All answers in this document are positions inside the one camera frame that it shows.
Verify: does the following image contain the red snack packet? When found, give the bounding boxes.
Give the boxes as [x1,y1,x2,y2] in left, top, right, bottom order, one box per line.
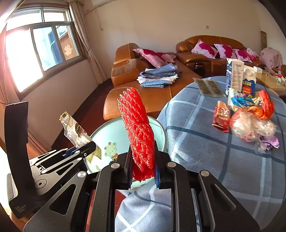
[212,100,230,132]

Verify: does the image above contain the red plastic bag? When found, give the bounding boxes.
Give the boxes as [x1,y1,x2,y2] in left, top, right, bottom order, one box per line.
[230,89,275,120]

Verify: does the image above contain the blue plaid tablecloth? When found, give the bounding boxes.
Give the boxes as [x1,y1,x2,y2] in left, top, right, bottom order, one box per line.
[115,82,285,231]

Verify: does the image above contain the purple wrapper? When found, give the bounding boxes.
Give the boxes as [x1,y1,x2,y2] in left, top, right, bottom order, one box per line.
[257,135,280,153]

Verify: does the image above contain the pink floral pillow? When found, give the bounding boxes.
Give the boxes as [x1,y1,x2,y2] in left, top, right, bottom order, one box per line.
[214,44,236,59]
[191,40,218,59]
[233,49,252,63]

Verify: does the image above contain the pink floral pillow middle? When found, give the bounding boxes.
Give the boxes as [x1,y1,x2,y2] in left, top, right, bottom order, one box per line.
[214,44,236,59]

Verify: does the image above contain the brown leather long sofa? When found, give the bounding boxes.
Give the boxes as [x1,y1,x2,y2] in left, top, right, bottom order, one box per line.
[176,35,246,78]

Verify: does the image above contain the pink pillow on chaise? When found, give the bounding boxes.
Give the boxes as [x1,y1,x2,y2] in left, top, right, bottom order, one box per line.
[133,48,176,68]

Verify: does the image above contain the light blue trash bin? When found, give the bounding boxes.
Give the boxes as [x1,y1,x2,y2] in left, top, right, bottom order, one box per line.
[84,116,168,174]

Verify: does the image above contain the red foam net sleeve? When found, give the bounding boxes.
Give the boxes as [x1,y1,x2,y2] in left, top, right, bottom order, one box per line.
[117,87,155,181]

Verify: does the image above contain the wooden coffee table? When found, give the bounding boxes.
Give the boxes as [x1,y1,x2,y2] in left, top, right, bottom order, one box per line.
[257,72,286,102]

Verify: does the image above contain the clear plastic bag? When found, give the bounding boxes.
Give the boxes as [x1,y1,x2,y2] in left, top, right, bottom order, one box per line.
[229,110,276,142]

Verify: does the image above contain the brown leather chaise sofa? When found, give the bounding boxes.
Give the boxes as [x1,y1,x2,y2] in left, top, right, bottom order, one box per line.
[103,43,201,121]

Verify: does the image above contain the white blue milk carton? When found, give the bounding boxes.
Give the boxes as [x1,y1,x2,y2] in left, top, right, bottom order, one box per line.
[241,65,257,98]

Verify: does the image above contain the flat yellow black sachets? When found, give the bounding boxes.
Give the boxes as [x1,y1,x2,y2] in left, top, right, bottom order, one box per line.
[194,78,225,98]

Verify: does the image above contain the folded blue bedsheets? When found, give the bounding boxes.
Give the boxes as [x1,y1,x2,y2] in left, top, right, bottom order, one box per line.
[137,63,181,88]

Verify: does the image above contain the pink floral pillow left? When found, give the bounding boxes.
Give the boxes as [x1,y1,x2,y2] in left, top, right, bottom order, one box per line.
[191,40,218,59]

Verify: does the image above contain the pink floral pillow right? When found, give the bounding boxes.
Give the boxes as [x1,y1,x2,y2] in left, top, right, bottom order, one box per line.
[233,49,252,63]

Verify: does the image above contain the white air conditioner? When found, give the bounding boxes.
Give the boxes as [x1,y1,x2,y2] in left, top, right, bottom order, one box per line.
[92,0,116,7]

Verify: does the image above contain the gold brown snack wrapper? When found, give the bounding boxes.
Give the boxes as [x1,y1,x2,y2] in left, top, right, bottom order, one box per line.
[59,111,102,166]

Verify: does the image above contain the beige curtain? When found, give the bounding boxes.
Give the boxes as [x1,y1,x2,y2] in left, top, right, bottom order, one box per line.
[65,0,107,85]

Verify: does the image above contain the window with frame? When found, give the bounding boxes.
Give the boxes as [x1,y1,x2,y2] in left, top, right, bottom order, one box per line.
[5,4,86,99]

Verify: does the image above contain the white grey carton box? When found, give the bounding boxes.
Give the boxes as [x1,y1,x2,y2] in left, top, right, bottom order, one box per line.
[225,58,244,97]

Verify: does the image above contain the pink cloth pile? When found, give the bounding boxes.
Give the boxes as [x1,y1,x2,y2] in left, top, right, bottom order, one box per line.
[259,47,283,70]

